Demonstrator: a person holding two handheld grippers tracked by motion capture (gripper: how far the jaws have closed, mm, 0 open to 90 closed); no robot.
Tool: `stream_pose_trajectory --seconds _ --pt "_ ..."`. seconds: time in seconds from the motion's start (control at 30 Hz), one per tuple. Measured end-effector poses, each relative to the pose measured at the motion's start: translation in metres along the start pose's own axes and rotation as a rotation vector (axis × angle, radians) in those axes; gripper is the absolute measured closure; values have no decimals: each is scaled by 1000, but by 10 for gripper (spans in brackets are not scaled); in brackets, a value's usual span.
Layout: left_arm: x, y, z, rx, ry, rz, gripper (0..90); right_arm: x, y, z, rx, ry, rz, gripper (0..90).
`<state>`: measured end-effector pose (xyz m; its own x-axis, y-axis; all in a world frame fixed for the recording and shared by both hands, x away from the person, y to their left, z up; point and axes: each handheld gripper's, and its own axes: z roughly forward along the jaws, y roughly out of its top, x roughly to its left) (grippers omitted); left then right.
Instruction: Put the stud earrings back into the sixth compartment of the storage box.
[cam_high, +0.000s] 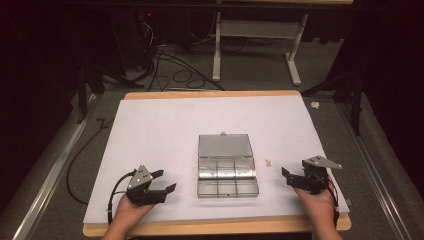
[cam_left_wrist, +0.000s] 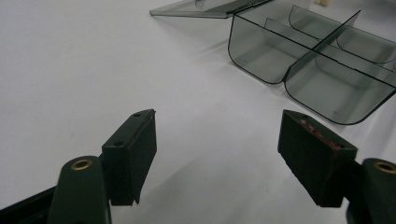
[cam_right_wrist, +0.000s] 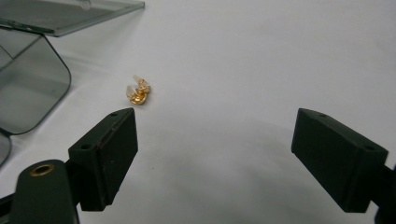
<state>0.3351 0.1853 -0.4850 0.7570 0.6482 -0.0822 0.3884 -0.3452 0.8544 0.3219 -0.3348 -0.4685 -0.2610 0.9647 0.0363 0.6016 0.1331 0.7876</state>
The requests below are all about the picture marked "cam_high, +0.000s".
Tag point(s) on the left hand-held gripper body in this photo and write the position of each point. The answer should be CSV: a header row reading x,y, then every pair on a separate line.
x,y
143,191

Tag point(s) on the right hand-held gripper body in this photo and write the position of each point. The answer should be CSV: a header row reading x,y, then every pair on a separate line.
x,y
315,178

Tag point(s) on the small tan part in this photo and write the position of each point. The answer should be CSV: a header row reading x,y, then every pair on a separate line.
x,y
268,162

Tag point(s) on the clear plastic compartment box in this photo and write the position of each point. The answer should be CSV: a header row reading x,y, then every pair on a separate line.
x,y
226,166

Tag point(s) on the person's left hand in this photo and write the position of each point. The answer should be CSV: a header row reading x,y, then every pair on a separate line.
x,y
131,211

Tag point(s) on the person's right hand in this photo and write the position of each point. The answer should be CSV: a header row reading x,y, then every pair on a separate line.
x,y
316,206

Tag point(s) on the wooden table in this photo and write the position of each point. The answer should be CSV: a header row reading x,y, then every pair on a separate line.
x,y
213,227

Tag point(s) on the white paper sheet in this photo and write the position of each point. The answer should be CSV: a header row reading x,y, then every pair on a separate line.
x,y
200,120

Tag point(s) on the small white scrap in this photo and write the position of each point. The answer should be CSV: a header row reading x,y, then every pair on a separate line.
x,y
315,105

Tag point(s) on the black metal stand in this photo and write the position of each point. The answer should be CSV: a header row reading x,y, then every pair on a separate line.
x,y
346,90
96,80

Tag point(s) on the aluminium rail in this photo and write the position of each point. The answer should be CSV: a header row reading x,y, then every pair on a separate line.
x,y
46,186
373,173

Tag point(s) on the white metal table frame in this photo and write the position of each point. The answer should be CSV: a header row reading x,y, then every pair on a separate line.
x,y
256,29

